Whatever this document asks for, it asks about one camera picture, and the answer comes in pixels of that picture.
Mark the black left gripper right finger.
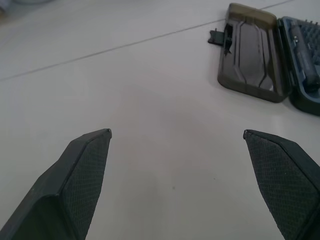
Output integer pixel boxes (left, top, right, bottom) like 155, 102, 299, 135
242, 129, 320, 240

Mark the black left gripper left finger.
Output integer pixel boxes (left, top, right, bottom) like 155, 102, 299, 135
0, 128, 113, 240

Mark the dark tool case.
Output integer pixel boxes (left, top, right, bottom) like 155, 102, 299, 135
207, 2, 320, 117

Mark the black electric screwdriver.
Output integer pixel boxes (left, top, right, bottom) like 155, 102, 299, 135
291, 24, 320, 92

